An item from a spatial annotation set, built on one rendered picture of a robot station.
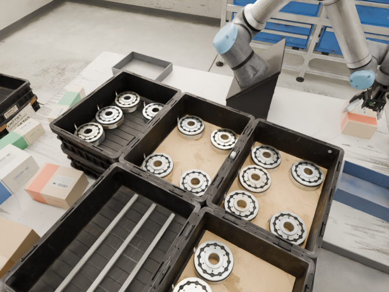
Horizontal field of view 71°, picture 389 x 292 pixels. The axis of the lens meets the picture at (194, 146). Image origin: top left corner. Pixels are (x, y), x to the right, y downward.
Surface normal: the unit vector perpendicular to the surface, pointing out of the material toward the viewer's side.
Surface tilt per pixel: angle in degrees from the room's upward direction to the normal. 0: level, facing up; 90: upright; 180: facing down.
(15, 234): 0
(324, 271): 0
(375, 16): 90
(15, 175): 90
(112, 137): 0
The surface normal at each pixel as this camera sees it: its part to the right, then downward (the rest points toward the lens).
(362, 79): -0.45, 0.76
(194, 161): 0.01, -0.66
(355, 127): -0.31, 0.71
